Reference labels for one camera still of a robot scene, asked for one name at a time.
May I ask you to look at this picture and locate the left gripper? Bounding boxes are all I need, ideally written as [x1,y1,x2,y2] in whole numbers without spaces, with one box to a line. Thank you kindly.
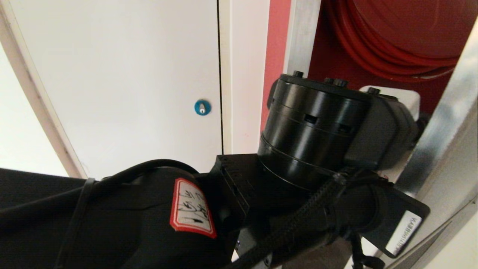
[344,92,420,171]

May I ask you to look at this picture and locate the silver framed cabinet door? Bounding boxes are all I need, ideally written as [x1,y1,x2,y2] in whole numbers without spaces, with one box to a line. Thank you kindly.
[377,18,478,269]

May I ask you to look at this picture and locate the red fire hydrant cabinet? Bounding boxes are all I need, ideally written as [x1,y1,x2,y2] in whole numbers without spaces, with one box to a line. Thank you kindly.
[260,0,478,132]

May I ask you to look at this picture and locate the blue round door lock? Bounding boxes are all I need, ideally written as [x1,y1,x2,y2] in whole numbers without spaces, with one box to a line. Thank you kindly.
[194,99,212,116]

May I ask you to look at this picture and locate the white access door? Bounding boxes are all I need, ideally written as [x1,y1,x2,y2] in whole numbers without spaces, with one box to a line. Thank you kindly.
[7,0,223,179]

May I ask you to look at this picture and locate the red fire hose reel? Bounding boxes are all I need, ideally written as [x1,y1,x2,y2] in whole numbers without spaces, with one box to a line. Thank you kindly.
[323,0,478,83]

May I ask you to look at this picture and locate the black cable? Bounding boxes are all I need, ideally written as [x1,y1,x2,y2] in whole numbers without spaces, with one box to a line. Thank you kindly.
[0,159,200,225]

